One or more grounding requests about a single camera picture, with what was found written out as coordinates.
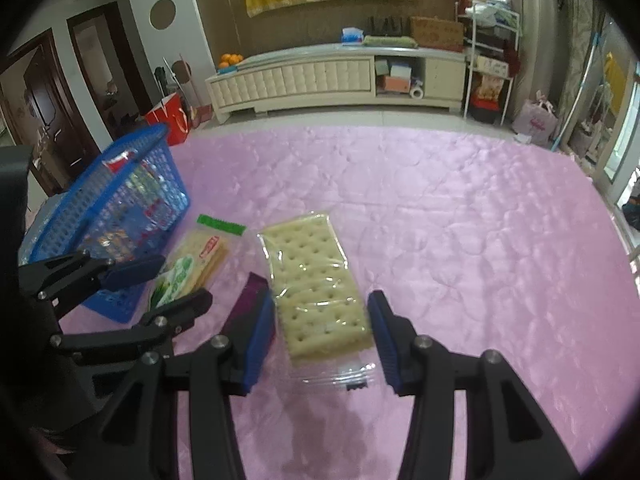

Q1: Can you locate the blue plastic basket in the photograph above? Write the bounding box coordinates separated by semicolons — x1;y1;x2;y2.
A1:
27;122;191;325

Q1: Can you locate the blue tissue pack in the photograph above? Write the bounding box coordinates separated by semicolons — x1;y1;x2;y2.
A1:
341;27;364;44

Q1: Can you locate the plate of oranges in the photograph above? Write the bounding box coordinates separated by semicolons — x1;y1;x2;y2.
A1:
217;53;244;73

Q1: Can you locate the clear soda cracker packet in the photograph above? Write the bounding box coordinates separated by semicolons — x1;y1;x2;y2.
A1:
257;212;376;391

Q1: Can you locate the brown cardboard box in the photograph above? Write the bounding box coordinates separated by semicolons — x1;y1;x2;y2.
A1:
409;16;464;52

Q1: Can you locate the cream tv cabinet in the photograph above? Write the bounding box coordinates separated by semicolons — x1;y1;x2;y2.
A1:
206;44;466;122

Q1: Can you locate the pink tablecloth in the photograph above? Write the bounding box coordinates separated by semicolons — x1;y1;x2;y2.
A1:
172;127;639;468

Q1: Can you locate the green cracker packet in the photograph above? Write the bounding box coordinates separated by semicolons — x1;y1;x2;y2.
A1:
148;214;246;311

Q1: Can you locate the purple snack packet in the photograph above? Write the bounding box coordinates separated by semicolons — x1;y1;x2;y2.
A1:
221;273;274;359

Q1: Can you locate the pink shopping bag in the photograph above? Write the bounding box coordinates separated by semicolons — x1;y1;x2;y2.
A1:
512;91;559;148

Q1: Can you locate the red paper bag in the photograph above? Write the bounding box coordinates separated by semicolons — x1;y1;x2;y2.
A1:
145;92;191;146

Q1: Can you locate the dark wooden door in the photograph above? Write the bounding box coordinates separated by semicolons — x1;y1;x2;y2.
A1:
1;29;99;196

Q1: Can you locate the white metal shelf rack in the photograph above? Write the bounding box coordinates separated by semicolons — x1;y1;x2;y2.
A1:
454;0;522;122

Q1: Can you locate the green folded cloth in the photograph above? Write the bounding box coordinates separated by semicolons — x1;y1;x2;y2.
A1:
361;35;418;49

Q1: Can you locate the red green snack packet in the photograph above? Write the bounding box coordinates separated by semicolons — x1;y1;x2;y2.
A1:
100;148;149;197

